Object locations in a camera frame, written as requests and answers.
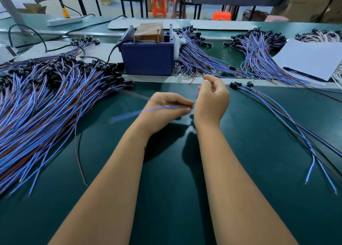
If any stack of large cardboard boxes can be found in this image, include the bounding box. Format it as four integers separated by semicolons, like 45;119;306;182
280;0;342;23

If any pink plastic stool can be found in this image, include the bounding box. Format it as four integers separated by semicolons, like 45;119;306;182
264;15;289;23

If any person's right hand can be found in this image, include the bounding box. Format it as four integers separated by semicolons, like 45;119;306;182
193;74;230;131

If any brown cardboard block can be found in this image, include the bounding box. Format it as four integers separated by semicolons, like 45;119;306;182
134;22;164;43

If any white flat mat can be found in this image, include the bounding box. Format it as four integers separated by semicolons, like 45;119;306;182
108;17;190;30
190;19;259;31
16;39;124;63

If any open cardboard box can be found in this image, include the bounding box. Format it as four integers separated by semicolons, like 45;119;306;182
19;3;48;14

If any person's right forearm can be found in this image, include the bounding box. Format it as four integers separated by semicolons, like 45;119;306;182
195;122;299;245

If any pile of wired lamps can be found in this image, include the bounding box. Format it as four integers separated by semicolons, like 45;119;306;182
0;52;134;197

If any person's left hand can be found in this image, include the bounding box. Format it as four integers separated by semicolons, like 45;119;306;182
133;92;196;137

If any black pen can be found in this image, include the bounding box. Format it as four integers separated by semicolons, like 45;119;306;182
282;66;328;83

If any white plastic device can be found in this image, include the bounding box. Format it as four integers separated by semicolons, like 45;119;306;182
0;45;19;66

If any black power cable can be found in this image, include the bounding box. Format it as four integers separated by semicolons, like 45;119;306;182
8;14;127;51

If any person's left forearm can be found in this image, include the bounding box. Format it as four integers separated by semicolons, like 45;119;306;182
48;122;150;245

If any blue plastic tester box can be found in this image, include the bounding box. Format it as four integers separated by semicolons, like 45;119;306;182
116;24;176;76

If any white paper sheet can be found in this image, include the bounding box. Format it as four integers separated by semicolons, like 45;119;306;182
273;38;342;83

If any white power strip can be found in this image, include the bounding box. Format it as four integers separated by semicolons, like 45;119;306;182
46;15;83;27

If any orange plastic stool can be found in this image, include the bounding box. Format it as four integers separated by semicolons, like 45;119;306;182
152;0;167;19
212;11;233;21

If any loose grey wire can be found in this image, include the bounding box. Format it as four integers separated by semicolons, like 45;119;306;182
74;119;88;187

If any blue brown plug cable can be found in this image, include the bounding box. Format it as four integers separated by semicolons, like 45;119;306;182
246;81;342;160
109;95;198;124
230;82;316;185
229;81;338;195

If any grey metal pole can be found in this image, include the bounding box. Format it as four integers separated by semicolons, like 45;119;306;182
0;0;27;27

